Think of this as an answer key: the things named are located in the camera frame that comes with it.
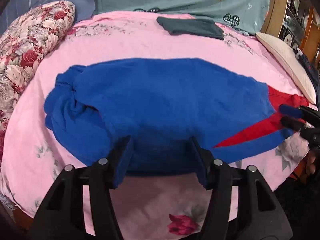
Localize cream white pillow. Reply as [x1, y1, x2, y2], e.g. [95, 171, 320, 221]
[255, 32, 317, 105]

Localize blue and red fleece pants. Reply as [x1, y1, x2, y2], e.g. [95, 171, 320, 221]
[44, 59, 309, 176]

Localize wooden display cabinet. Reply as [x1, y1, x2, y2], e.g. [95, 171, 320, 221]
[261, 0, 319, 69]

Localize red floral quilt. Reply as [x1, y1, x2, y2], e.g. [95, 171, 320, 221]
[0, 0, 76, 165]

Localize dark green folded garment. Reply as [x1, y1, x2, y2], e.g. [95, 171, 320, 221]
[157, 17, 224, 40]

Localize pink floral bed sheet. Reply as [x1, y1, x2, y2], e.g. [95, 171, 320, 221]
[1, 11, 316, 239]

